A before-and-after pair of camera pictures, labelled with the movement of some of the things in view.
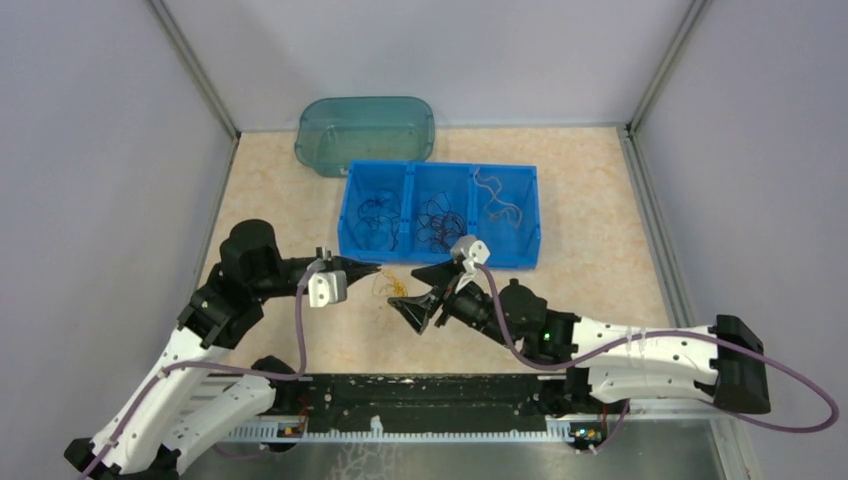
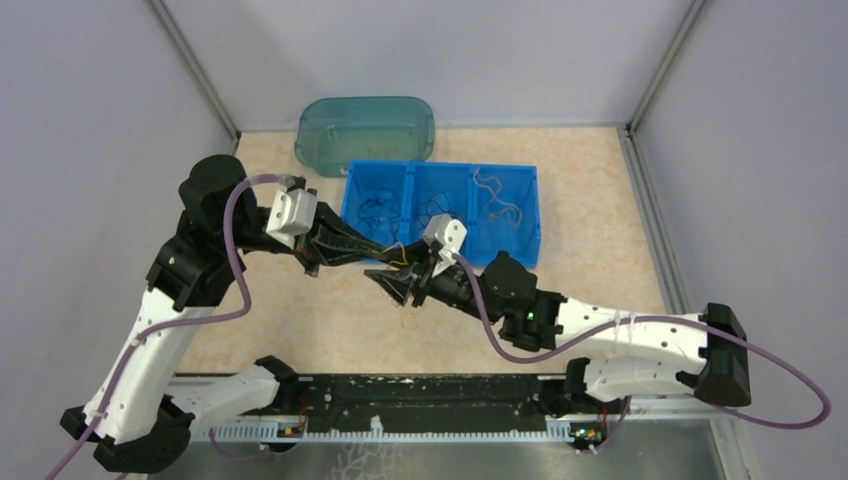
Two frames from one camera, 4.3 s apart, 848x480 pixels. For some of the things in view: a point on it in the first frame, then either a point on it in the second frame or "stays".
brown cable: x=436 y=212 stays
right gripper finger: x=440 y=275 to x=416 y=252
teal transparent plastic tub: x=332 y=131 stays
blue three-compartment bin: x=419 y=208 stays
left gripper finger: x=356 y=279 to x=328 y=218
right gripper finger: x=419 y=310 to x=396 y=282
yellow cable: x=495 y=207 stays
